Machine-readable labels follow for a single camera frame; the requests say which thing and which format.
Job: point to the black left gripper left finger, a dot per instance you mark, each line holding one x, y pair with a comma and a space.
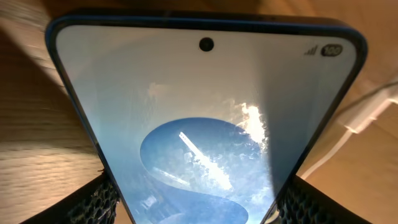
93, 203

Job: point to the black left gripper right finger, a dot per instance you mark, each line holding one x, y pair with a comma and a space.
302, 203

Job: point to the blue Samsung Galaxy smartphone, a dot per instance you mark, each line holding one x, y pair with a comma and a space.
203, 117

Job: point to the white power strip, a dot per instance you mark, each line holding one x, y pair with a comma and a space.
357, 116

